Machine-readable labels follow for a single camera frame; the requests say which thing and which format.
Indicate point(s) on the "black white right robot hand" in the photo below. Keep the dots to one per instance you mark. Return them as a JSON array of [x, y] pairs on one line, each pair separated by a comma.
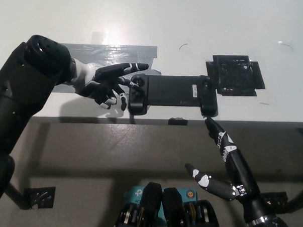
[[241, 177]]

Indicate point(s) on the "black game controller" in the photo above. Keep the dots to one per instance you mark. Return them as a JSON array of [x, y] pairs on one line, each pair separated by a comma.
[[170, 90]]

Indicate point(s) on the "square black tape patch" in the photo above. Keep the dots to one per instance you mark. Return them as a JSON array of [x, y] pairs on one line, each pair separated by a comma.
[[234, 75]]

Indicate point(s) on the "black robot torso teal top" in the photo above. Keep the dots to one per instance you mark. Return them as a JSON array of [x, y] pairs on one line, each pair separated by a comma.
[[151, 209]]

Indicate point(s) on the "black desk leg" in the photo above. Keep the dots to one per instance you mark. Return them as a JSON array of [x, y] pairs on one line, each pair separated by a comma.
[[298, 203], [17, 195]]

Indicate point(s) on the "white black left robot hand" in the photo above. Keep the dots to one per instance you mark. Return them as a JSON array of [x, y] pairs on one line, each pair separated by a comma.
[[92, 80]]

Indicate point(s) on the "grey duct tape patch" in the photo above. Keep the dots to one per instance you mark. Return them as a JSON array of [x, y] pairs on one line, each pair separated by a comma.
[[111, 54]]

